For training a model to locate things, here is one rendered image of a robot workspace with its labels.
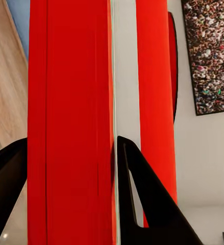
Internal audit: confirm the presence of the radio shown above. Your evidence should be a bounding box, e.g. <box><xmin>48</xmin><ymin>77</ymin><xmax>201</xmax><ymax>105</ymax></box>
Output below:
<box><xmin>27</xmin><ymin>0</ymin><xmax>178</xmax><ymax>245</ymax></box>

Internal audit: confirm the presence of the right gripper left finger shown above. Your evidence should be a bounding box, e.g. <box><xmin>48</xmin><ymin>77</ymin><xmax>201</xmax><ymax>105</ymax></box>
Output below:
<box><xmin>0</xmin><ymin>137</ymin><xmax>28</xmax><ymax>236</ymax></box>

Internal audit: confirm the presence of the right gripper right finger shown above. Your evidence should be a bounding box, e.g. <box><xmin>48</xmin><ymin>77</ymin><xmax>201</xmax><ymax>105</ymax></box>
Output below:
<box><xmin>117</xmin><ymin>136</ymin><xmax>203</xmax><ymax>245</ymax></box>

